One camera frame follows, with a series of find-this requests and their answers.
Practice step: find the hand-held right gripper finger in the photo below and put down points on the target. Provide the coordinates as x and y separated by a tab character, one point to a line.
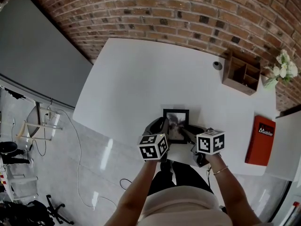
189	133

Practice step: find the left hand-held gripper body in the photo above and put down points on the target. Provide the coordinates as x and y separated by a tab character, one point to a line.
150	150

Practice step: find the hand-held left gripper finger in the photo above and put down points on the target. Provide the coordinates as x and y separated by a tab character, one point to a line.
169	129

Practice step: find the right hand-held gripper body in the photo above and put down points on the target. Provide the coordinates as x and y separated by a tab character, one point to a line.
209	142

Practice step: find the black framed picture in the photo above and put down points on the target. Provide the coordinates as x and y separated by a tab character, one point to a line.
176	114

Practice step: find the person's left forearm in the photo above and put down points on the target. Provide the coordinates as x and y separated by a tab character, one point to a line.
134	192

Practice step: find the person's right forearm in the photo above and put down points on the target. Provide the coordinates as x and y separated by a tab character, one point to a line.
232	196

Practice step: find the white desk with drawers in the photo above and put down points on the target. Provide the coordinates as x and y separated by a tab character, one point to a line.
141	83

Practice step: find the brown wooden desk organizer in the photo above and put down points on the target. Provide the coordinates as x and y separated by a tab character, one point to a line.
240	83

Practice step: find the person's black trousers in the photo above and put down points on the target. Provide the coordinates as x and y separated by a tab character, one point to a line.
183	175

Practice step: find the red hardcover book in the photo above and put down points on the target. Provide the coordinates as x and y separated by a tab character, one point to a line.
258	147

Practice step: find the person's beige shirt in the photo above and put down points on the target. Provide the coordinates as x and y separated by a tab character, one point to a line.
183	208

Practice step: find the white side cabinet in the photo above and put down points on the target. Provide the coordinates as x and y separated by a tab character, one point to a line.
284	145

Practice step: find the pale green vase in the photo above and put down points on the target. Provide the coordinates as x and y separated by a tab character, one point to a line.
270	82

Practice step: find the white flower bouquet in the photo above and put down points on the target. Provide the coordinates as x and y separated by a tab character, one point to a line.
285	67

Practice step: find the black office chair base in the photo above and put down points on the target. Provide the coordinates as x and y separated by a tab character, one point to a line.
57	209

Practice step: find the white plastic stool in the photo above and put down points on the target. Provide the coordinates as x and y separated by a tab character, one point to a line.
22	185

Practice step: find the grey metal cabinet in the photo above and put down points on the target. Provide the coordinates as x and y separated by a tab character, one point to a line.
35	50

